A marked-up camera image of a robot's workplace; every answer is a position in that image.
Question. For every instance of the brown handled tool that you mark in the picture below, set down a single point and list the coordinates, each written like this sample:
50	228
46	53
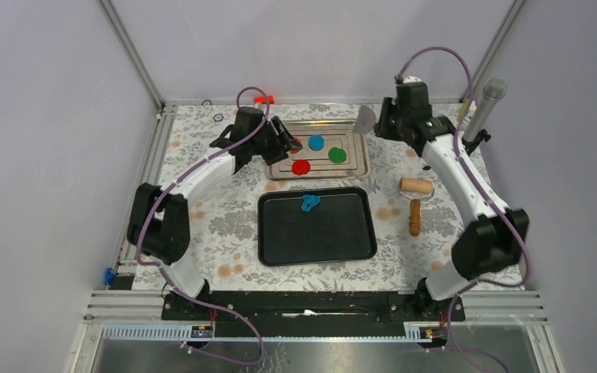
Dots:
366	122

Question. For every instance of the orange dough disc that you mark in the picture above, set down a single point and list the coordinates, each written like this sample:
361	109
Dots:
296	146

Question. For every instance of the silver metal tray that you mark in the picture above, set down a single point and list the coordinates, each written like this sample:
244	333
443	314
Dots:
336	134

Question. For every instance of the floral tablecloth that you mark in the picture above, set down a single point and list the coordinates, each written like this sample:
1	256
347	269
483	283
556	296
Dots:
223	225

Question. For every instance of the yellow marker pen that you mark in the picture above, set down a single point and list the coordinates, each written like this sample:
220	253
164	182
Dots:
464	110

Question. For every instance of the wooden dough roller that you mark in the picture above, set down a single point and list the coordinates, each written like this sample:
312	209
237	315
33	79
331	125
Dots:
415	190

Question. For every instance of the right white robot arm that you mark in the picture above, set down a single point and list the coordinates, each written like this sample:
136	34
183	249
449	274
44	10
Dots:
494	234

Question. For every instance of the black plastic tray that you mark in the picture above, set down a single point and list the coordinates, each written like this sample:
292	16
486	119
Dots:
340	228

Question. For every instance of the blue dough piece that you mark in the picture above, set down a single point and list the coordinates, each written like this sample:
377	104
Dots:
316	143

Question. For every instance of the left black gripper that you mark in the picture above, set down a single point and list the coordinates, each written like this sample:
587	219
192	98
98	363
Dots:
282	143

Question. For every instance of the orange block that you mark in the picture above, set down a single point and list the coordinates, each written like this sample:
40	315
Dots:
264	100

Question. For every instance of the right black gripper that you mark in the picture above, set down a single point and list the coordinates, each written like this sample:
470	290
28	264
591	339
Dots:
381	129

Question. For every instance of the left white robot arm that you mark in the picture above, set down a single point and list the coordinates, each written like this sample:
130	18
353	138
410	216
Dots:
159	224

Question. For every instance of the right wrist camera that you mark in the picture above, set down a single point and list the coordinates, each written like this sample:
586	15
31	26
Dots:
406	79

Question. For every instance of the blue dough scrap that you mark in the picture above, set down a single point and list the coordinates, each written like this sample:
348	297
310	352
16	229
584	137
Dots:
310	201

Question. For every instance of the grey microphone on tripod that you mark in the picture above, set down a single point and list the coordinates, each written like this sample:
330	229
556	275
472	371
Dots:
475	132

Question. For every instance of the green dough disc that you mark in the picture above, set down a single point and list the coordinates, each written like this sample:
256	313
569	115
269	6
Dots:
337	155

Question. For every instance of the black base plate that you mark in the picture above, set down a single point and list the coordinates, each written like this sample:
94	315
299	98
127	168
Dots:
365	314

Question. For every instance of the red dough disc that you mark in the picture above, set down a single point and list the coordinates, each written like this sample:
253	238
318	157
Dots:
301	167

